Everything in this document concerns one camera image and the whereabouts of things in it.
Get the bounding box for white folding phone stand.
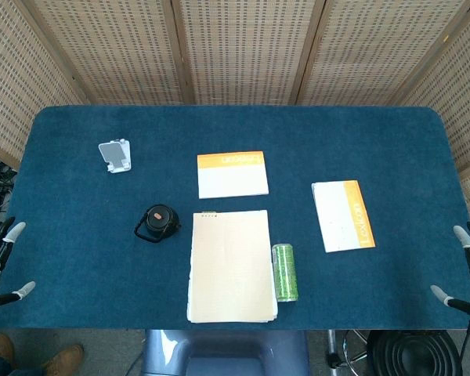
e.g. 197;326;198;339
98;138;134;174

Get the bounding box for black coiled cable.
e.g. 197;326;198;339
365;330;466;376

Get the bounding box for woven bamboo screen panel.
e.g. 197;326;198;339
295;0;470;107
0;0;88;170
21;0;195;106
391;0;470;232
171;0;327;106

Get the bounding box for stained orange white Lexicon notepad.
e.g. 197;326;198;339
311;179;377;254

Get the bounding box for beige spiral notebook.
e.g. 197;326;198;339
186;209;280;324

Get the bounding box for green drink can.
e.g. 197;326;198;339
271;243;299;303

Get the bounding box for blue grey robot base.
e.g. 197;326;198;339
139;329;311;376

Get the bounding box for chrome stool frame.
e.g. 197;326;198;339
324;329;374;370

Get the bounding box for blue felt table cover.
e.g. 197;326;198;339
0;104;470;331

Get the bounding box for clean orange white Lexicon notepad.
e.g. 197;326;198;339
197;150;270;200

